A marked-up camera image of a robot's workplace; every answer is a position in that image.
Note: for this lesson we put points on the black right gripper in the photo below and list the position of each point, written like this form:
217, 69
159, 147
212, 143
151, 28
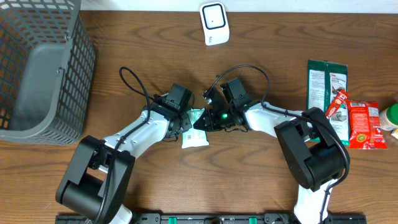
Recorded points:
211, 124

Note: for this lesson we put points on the red candy bag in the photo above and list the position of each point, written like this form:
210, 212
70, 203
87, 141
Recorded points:
366, 132

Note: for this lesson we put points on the white barcode scanner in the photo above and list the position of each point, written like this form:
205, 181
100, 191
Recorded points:
215, 23

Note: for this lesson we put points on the green lid white jar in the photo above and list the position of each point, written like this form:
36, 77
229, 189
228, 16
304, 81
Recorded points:
389, 118

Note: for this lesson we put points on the mint green wipes pack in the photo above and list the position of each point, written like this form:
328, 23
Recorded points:
194, 137

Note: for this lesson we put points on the white green 3M package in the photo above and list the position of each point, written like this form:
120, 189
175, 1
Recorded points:
325, 81

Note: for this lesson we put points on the grey plastic mesh basket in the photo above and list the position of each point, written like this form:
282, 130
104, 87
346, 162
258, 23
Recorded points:
47, 69

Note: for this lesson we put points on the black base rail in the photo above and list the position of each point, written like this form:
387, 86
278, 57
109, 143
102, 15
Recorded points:
267, 218

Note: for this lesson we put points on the red tube package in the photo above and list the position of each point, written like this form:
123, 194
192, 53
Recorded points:
337, 102

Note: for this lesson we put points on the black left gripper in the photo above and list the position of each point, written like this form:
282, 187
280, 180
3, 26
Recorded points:
188, 116

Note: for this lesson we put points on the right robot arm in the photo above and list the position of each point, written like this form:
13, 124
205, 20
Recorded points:
316, 157

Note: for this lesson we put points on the small orange white box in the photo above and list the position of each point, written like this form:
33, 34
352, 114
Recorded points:
394, 133

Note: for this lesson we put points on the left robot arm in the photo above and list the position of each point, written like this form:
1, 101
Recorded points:
96, 179

